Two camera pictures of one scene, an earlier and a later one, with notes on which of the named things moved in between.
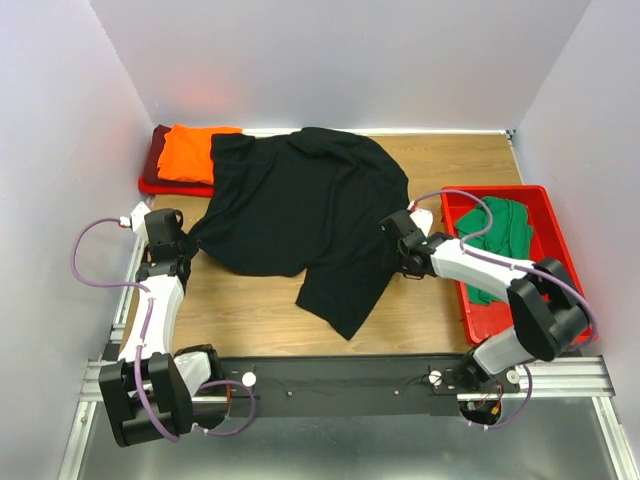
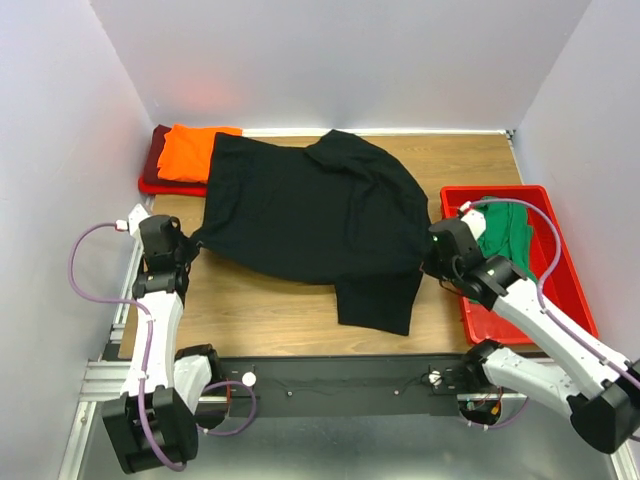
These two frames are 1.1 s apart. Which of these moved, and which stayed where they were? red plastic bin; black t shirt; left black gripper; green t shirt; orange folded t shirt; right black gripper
Moved: right black gripper; black t shirt
Stayed: orange folded t shirt; red plastic bin; green t shirt; left black gripper
